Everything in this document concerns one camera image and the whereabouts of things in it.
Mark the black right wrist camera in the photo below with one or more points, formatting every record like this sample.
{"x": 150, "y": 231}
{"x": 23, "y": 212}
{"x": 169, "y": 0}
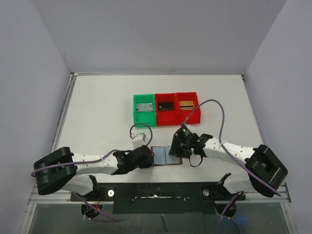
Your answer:
{"x": 185, "y": 134}

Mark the green plastic bin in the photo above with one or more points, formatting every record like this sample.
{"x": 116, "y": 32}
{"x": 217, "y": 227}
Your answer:
{"x": 148, "y": 118}

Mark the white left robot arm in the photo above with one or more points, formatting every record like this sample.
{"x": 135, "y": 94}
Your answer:
{"x": 65, "y": 170}

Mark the brown leather card holder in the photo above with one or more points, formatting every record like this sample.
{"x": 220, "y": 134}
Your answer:
{"x": 162, "y": 157}

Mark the silver card in green bin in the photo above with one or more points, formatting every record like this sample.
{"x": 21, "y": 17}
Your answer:
{"x": 144, "y": 107}

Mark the aluminium left frame rail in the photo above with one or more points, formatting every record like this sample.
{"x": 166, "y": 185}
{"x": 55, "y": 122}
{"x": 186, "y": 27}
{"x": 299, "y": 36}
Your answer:
{"x": 64, "y": 110}

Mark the red plastic bin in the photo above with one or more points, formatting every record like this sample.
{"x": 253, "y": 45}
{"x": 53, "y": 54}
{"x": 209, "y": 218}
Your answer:
{"x": 166, "y": 118}
{"x": 195, "y": 118}

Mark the black card in red bin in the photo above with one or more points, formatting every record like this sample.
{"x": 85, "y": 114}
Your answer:
{"x": 165, "y": 106}

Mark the red plastic bin right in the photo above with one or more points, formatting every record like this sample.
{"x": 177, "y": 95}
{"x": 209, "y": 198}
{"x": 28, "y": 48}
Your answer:
{"x": 195, "y": 118}

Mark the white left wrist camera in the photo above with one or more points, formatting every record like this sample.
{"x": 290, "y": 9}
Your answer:
{"x": 138, "y": 140}

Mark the gold card in red bin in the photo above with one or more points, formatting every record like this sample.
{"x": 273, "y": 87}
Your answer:
{"x": 186, "y": 105}

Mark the red plastic bin middle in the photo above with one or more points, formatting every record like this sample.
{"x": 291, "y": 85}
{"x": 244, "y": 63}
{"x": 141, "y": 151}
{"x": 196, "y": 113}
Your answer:
{"x": 166, "y": 118}

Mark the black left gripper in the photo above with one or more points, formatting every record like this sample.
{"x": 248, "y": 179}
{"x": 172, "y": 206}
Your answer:
{"x": 148, "y": 163}

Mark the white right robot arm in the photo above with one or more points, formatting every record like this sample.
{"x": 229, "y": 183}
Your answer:
{"x": 263, "y": 171}

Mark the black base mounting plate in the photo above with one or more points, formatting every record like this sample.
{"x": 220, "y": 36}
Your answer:
{"x": 162, "y": 198}

